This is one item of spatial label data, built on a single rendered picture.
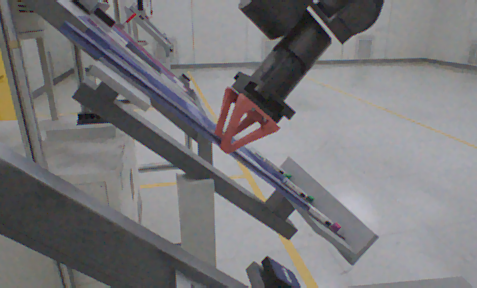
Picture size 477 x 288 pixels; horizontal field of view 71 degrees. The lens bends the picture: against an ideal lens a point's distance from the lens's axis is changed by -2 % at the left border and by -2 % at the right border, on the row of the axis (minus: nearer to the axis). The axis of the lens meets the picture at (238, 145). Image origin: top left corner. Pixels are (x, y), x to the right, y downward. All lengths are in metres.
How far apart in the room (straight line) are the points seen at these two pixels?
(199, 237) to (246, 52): 7.42
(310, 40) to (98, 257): 0.34
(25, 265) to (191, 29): 6.77
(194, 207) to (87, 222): 0.31
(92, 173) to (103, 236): 0.84
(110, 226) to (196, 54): 7.48
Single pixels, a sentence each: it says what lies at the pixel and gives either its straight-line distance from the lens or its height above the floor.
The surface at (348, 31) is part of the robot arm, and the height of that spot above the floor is 1.06.
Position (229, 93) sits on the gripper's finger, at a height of 0.98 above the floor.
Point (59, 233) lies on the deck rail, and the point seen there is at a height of 0.90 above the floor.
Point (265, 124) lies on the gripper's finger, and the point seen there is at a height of 0.95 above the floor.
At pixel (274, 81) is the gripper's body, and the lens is 0.44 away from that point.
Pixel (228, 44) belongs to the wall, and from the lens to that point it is 7.85.
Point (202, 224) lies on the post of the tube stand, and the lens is 0.63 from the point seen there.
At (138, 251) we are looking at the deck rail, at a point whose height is 0.87.
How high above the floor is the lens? 1.08
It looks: 21 degrees down
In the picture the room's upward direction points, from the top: straight up
